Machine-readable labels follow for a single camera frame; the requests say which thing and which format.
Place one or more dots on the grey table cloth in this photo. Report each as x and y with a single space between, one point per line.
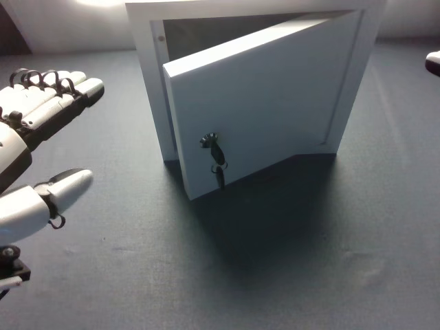
103 275

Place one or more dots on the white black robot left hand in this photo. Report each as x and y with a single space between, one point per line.
13 144

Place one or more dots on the black hanging key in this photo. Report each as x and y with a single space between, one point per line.
220 178

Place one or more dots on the dark brown background object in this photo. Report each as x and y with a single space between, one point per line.
10 38

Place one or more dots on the white cabinet frame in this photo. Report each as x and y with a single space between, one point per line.
144 68

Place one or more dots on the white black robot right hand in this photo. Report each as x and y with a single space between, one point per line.
434 62

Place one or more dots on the white cabinet door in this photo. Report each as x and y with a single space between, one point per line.
258 103

